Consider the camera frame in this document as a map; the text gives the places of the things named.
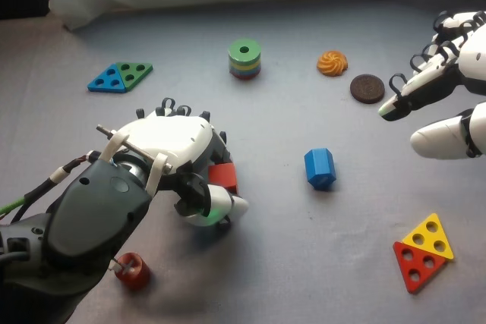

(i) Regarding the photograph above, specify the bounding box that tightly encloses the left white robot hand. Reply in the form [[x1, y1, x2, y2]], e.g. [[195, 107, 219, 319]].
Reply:
[[119, 98, 251, 231]]

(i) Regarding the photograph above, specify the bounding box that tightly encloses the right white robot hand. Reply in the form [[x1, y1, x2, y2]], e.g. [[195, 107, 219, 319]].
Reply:
[[377, 11, 486, 160]]

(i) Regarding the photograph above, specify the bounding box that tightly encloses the red block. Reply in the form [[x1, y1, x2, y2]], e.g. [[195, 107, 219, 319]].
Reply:
[[207, 163, 239, 193]]

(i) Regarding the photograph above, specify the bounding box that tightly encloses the blue hexagonal block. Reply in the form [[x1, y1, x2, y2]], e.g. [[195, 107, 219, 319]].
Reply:
[[304, 147, 337, 190]]

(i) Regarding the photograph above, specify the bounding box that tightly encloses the green triangle with holes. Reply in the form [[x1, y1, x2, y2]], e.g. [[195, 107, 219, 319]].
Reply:
[[115, 61, 155, 93]]

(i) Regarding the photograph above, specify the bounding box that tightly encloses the blue triangle with holes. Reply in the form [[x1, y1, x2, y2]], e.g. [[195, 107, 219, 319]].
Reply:
[[87, 64, 127, 94]]

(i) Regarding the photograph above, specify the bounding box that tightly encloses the yellow triangle with holes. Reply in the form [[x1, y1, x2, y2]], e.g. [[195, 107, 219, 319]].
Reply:
[[401, 212, 456, 263]]

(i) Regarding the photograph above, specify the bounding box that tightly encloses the red triangle with holes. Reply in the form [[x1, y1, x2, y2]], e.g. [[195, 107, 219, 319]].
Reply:
[[393, 241, 446, 294]]

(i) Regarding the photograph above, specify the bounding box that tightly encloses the stacked coloured rings toy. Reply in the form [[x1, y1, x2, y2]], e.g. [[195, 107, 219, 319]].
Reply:
[[227, 38, 264, 81]]

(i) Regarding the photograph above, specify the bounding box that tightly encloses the dark chocolate sandwich cookie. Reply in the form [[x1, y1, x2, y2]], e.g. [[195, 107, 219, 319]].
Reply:
[[349, 74, 386, 105]]

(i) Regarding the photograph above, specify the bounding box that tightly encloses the orange swirl cookie toy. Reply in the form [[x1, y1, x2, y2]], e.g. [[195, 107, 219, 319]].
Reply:
[[317, 49, 349, 77]]

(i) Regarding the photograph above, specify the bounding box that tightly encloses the red cylinder with white cross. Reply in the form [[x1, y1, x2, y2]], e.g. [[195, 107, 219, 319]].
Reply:
[[112, 251, 151, 291]]

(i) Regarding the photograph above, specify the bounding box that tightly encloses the grey table cloth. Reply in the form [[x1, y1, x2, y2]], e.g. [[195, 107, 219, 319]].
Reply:
[[0, 0, 486, 324]]

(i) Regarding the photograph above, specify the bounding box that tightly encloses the green cable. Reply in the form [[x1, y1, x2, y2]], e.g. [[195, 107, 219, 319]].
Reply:
[[0, 190, 37, 219]]

